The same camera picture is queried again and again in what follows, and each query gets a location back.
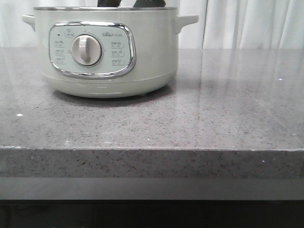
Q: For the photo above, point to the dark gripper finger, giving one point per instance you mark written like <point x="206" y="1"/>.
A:
<point x="108" y="3"/>
<point x="149" y="3"/>

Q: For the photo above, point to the pale green electric cooking pot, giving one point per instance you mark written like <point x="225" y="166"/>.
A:
<point x="105" y="52"/>

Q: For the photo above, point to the white curtain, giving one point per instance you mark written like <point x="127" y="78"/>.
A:
<point x="223" y="24"/>

